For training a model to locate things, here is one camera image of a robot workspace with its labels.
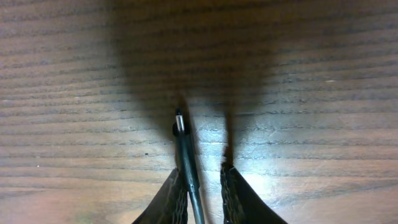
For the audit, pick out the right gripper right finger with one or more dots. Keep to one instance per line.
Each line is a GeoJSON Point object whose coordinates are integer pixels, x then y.
{"type": "Point", "coordinates": [241, 204]}

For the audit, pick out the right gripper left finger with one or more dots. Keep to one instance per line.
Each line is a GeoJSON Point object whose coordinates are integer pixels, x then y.
{"type": "Point", "coordinates": [169, 206]}

